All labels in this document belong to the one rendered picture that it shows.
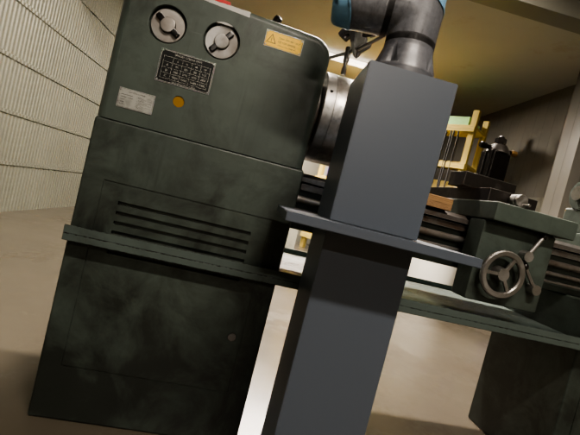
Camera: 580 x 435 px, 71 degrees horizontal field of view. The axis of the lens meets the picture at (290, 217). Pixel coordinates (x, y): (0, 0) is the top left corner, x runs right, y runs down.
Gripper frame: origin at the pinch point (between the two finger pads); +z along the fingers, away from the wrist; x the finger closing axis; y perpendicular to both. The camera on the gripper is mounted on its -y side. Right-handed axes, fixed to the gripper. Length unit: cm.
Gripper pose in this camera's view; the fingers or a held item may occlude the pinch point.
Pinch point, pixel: (354, 54)
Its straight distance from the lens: 162.7
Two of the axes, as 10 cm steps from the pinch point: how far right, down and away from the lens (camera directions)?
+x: 6.6, 2.8, 7.0
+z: -2.0, 9.6, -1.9
